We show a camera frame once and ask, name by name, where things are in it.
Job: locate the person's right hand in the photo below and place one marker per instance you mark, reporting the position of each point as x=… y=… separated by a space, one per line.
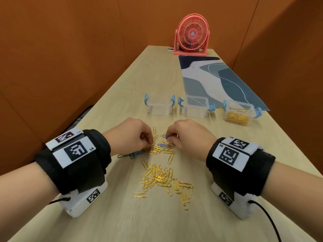
x=194 y=141

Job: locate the person's left hand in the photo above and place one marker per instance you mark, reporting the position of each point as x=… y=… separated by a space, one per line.
x=126 y=138

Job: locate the single blue paper clip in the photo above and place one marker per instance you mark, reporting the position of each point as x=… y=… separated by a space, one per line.
x=164 y=135

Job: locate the clear box with blue latches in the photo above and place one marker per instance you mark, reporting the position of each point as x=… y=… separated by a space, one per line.
x=159 y=108
x=241 y=105
x=195 y=110

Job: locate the heap of gold paper clips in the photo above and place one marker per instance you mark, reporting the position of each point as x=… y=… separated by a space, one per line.
x=237 y=118

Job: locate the pile of mixed paper clips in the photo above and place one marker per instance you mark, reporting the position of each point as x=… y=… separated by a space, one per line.
x=159 y=178

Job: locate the person's right forearm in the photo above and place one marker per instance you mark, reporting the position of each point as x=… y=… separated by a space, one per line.
x=297 y=199

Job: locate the black left wristband with tags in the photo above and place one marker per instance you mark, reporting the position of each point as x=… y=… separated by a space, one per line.
x=88 y=173

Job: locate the blue patterned desk mat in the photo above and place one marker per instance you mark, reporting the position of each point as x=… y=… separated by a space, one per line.
x=232 y=85

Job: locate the pink desk fan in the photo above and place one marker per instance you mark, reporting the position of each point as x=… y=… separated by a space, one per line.
x=192 y=35

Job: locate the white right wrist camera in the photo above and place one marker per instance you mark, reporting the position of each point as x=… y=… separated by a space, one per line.
x=239 y=209

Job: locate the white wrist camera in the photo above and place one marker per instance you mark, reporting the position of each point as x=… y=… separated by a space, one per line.
x=75 y=206
x=239 y=209

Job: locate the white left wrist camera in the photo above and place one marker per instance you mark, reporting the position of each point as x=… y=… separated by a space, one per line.
x=75 y=206

